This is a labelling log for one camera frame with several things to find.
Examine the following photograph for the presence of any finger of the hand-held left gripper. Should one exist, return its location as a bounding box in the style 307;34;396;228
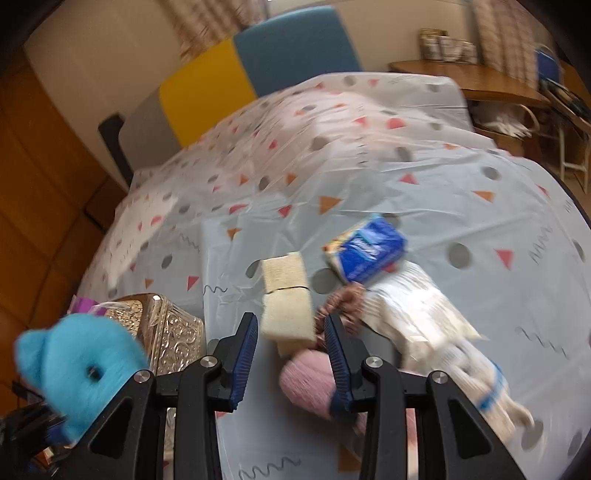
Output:
9;381;70;446

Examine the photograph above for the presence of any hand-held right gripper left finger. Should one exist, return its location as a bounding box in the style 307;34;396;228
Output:
53;312;259;480

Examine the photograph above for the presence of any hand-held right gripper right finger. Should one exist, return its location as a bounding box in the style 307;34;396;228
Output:
323;314;527;480

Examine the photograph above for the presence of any cream cloth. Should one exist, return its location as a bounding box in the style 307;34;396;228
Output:
259;251;317;357

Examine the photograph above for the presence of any brown scrunchie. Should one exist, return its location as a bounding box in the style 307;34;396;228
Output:
314;282;370;337

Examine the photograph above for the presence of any golden ornate box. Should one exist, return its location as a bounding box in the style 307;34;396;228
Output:
99;295;206;480

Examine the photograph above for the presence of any blue plush toy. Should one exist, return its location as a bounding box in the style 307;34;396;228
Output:
14;311;151;446

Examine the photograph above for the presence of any blue tissue packet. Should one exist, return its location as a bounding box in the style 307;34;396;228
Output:
322;215;409;284

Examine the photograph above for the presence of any white knit gloves blue band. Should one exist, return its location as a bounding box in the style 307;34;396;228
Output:
402;342;536;439

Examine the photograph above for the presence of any white plastic packet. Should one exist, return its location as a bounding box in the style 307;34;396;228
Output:
369;263;485;365

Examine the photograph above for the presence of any purple box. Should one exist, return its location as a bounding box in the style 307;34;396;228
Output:
69;295;100;317

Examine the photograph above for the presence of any printed plastic tablecloth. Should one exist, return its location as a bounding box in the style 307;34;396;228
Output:
76;71;591;480

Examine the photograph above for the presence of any grey chair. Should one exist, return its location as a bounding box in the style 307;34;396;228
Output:
98;88;185;185

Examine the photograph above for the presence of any yellow chair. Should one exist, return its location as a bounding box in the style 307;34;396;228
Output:
159;39;257;148

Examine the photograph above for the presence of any white plastic bag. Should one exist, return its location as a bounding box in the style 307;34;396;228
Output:
475;104;539;139

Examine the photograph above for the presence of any wooden desk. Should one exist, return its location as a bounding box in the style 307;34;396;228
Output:
388;59;564;109

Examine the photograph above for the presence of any blue plastic container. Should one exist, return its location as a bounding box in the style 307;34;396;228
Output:
534;44;561;88

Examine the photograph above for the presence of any checked curtain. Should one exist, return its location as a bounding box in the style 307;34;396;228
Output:
471;0;546;84

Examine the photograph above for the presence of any white metal stool frame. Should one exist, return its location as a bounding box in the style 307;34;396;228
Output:
556;122;591;183

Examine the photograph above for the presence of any wire basket with boxes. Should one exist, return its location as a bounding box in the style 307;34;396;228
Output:
418;28;478;63

